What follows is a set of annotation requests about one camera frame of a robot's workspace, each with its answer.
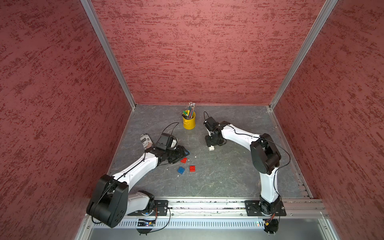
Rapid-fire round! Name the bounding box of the blue small lego brick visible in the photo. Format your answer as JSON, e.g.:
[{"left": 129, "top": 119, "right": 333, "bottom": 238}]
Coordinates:
[{"left": 177, "top": 167, "right": 186, "bottom": 175}]

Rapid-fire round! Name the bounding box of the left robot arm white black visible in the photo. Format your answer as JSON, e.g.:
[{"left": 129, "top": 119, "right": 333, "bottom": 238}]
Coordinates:
[{"left": 86, "top": 146, "right": 190, "bottom": 228}]

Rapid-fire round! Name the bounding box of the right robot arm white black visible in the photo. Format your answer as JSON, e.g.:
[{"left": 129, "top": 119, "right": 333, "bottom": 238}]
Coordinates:
[{"left": 204, "top": 117, "right": 282, "bottom": 216}]

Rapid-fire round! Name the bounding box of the yellow pen cup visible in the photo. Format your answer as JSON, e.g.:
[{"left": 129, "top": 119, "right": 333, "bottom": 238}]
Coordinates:
[{"left": 182, "top": 110, "right": 196, "bottom": 130}]

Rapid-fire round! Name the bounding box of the small striped can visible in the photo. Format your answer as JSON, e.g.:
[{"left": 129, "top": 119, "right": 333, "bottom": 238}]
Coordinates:
[{"left": 140, "top": 134, "right": 153, "bottom": 150}]

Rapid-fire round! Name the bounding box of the pens bundle in cup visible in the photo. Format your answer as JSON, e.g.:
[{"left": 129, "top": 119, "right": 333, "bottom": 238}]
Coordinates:
[{"left": 182, "top": 102, "right": 196, "bottom": 120}]

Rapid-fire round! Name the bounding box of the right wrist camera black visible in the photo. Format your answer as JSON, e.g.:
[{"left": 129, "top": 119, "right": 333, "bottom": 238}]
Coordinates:
[{"left": 204, "top": 117, "right": 219, "bottom": 132}]

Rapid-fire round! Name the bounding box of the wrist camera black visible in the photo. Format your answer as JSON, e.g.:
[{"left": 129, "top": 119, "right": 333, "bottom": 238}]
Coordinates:
[
  {"left": 155, "top": 133, "right": 178, "bottom": 151},
  {"left": 204, "top": 117, "right": 219, "bottom": 132}
]

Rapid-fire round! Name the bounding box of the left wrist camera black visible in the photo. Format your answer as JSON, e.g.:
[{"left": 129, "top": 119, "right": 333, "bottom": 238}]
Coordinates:
[{"left": 155, "top": 133, "right": 178, "bottom": 151}]

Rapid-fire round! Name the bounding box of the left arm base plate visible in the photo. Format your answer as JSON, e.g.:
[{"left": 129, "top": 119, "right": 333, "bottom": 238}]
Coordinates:
[{"left": 127, "top": 200, "right": 169, "bottom": 217}]

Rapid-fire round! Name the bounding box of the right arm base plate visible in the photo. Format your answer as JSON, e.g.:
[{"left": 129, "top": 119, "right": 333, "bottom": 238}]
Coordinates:
[{"left": 244, "top": 200, "right": 287, "bottom": 218}]

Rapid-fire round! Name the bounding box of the white slotted cable duct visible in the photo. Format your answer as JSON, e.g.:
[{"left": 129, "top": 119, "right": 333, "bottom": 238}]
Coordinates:
[{"left": 116, "top": 219, "right": 265, "bottom": 230}]

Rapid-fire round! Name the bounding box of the right aluminium corner post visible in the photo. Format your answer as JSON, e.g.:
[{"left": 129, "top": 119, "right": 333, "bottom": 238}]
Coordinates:
[{"left": 269, "top": 0, "right": 338, "bottom": 111}]

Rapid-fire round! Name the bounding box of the aluminium corner post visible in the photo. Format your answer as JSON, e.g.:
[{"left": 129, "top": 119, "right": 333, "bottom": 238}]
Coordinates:
[
  {"left": 269, "top": 0, "right": 338, "bottom": 111},
  {"left": 81, "top": 0, "right": 137, "bottom": 110}
]

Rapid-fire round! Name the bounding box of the aluminium front rail frame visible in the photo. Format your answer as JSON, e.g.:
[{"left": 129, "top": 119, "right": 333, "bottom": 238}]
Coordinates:
[{"left": 75, "top": 198, "right": 340, "bottom": 240}]

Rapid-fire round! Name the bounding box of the left aluminium corner post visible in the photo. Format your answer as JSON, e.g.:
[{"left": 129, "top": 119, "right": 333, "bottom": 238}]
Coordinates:
[{"left": 81, "top": 0, "right": 137, "bottom": 110}]

